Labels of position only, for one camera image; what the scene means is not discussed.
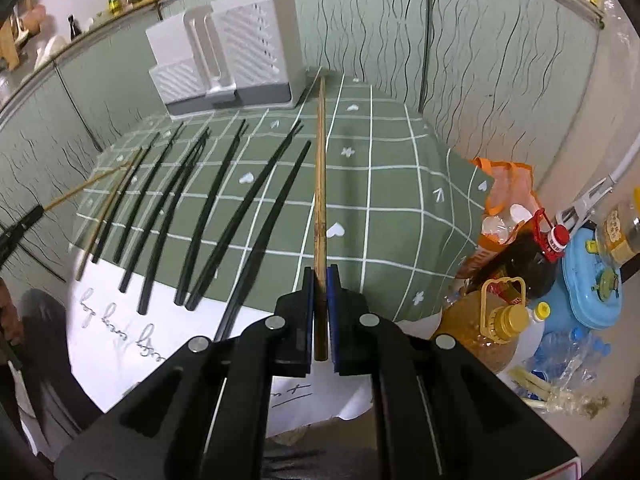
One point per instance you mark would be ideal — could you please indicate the blue plastic container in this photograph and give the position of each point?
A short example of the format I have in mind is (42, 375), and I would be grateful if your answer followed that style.
(586, 292)

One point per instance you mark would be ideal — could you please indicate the black chopstick seven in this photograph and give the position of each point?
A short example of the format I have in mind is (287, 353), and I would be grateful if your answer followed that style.
(249, 272)

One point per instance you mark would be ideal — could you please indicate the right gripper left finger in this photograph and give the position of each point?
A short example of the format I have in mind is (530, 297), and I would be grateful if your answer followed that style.
(293, 358)

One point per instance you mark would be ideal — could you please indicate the dark glass bottle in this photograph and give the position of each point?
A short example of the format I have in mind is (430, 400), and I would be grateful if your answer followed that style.
(75, 31)

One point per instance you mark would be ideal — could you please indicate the orange plastic bag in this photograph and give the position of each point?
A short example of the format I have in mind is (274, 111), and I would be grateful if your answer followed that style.
(510, 203)

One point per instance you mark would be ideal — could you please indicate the green checkered tablecloth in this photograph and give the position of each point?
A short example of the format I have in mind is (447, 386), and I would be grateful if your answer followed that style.
(403, 211)

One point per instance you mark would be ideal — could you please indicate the dark soy sauce bottle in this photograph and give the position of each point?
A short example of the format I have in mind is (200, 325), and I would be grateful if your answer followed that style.
(526, 269)

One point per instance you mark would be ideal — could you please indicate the green glass bottle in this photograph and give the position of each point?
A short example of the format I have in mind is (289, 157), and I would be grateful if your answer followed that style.
(115, 6)

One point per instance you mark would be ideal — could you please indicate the yellow lid glass jar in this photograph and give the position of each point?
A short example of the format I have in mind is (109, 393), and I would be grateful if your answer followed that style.
(617, 234)

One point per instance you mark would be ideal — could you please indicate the white pipe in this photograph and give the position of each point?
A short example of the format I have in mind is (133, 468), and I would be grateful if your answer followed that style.
(626, 161)

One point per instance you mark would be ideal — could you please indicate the person's left hand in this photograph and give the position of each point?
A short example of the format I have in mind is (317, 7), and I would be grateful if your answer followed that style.
(11, 324)

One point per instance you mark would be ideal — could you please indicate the yellow cooking oil jug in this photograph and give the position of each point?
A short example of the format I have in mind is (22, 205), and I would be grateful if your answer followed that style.
(487, 325)

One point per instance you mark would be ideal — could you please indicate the black chopstick five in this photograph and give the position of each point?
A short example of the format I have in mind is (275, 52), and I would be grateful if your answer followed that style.
(195, 244)

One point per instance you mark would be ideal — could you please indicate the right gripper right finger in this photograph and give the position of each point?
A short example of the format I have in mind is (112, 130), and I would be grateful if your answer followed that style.
(351, 341)

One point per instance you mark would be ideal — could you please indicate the white utensil holder rack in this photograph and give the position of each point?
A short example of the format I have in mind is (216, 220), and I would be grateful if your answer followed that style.
(228, 54)

